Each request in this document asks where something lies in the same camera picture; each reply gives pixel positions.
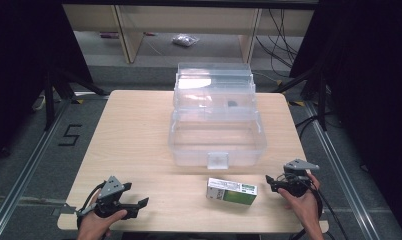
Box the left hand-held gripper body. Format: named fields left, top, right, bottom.
left=76, top=175, right=129, bottom=220

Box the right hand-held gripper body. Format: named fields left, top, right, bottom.
left=276, top=159, right=320, bottom=198

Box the green and white carton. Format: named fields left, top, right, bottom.
left=206, top=177, right=259, bottom=206

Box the clear plastic storage box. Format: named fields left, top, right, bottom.
left=168, top=62, right=268, bottom=170

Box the person's right hand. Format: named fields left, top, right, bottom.
left=278, top=173, right=323, bottom=231

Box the person's left hand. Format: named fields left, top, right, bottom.
left=77, top=210, right=128, bottom=240

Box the black metal stand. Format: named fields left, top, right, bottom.
left=272, top=63, right=331, bottom=133
left=43, top=66, right=110, bottom=132

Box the black curtain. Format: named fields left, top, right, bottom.
left=0, top=0, right=94, bottom=168
left=288, top=0, right=402, bottom=231

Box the clear plastic bag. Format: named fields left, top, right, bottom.
left=171, top=33, right=201, bottom=48

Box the wooden shelf unit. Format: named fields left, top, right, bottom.
left=62, top=3, right=315, bottom=64

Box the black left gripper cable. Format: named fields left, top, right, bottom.
left=76, top=181, right=107, bottom=231

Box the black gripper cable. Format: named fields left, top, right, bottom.
left=288, top=181, right=350, bottom=240
left=76, top=181, right=107, bottom=231

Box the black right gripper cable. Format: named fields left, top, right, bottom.
left=288, top=181, right=350, bottom=240

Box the metal floor rail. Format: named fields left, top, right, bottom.
left=0, top=96, right=74, bottom=240
left=304, top=99, right=381, bottom=240

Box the black floor cable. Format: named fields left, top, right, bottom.
left=294, top=112, right=333, bottom=140

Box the bundle of black cables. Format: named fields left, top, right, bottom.
left=254, top=8, right=301, bottom=78

